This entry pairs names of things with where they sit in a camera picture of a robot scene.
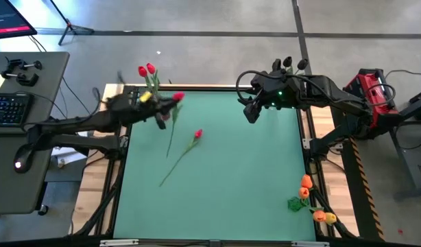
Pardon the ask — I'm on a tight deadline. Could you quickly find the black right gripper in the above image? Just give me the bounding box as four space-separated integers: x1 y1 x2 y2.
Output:
244 71 300 124

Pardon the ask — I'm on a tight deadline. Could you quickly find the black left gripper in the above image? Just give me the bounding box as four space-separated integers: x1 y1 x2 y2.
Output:
128 91 179 130

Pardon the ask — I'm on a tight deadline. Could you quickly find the red and black tool case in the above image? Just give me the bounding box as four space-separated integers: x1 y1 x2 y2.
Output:
341 67 400 124

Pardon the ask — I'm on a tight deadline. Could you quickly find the white paper sheet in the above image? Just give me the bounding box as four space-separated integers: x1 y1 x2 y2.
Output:
51 147 89 167

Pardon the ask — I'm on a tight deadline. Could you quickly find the wooden work table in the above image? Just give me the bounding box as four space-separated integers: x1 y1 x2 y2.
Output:
70 83 361 238

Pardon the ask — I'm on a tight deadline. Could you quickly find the hazard-striped floor strip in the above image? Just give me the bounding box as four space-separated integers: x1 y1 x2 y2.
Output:
335 89 385 241

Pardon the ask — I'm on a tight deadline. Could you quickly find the grey side desk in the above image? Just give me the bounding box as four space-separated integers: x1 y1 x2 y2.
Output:
0 51 70 134

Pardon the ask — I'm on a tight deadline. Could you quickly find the black tripod stand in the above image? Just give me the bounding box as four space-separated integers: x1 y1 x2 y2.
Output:
47 0 95 46

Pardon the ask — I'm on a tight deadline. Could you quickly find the black side device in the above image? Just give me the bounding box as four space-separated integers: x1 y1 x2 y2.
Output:
398 86 421 121

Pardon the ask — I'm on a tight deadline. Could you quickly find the black screw clamp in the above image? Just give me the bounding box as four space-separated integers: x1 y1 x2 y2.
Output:
0 70 39 87
5 58 43 71

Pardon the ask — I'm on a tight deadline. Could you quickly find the grey metal stand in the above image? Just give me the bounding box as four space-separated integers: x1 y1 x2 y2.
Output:
390 118 421 200

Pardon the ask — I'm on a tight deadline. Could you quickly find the black computer mouse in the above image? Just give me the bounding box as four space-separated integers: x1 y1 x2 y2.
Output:
13 146 36 174

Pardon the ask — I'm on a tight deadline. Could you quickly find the backlit black keyboard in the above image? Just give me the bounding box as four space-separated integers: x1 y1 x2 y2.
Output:
0 92 34 128

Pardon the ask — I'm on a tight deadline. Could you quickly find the grey mouse shelf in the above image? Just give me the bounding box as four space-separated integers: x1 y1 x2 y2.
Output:
0 132 57 215

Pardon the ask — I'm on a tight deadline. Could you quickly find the dark computer monitor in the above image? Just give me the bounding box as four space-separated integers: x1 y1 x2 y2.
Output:
0 0 38 40

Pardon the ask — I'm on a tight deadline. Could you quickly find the black aluminium table frame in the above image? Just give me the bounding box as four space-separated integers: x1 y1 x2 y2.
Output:
68 84 358 241

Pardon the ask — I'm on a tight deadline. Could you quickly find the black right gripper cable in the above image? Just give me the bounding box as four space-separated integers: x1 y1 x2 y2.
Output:
235 70 300 106

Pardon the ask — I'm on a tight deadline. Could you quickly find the black floor cable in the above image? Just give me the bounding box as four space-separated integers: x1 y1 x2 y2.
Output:
28 35 97 125

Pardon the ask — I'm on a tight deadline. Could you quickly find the black tool case cable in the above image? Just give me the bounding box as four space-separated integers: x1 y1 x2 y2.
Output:
385 69 421 83

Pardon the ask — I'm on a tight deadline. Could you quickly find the silver edge bracket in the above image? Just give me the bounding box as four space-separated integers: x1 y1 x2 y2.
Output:
99 238 139 247
291 240 330 247

